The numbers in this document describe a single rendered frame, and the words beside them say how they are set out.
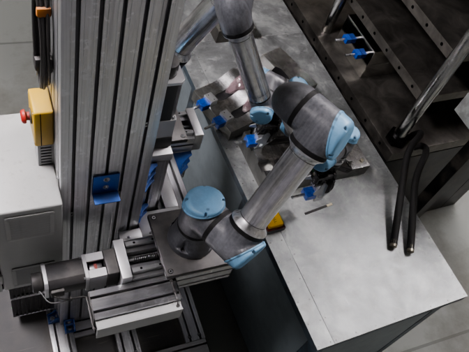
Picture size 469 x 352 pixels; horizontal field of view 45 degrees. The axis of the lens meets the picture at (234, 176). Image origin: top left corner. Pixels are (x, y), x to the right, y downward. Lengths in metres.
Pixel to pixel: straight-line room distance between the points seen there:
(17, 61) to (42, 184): 2.12
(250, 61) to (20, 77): 2.09
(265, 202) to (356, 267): 0.80
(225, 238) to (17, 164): 0.61
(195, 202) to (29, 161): 0.48
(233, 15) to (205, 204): 0.53
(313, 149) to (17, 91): 2.37
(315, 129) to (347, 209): 0.97
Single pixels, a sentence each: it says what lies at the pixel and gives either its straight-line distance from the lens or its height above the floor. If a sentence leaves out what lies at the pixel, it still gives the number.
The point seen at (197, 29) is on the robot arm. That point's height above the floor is 1.41.
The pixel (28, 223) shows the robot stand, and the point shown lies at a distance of 1.65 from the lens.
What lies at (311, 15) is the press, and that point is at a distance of 3.19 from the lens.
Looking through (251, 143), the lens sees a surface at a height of 0.93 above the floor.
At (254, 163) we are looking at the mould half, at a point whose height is 0.85.
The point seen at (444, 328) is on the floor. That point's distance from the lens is 3.35.
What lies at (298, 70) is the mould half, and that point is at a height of 0.91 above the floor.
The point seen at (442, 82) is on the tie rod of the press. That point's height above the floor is 1.20.
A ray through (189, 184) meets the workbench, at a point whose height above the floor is 0.18.
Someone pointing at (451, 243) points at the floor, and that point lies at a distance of 3.66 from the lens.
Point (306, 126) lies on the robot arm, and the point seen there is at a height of 1.58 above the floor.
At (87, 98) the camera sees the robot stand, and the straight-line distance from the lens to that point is 1.34.
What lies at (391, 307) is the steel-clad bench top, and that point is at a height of 0.80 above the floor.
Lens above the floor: 2.59
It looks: 52 degrees down
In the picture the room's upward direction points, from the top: 23 degrees clockwise
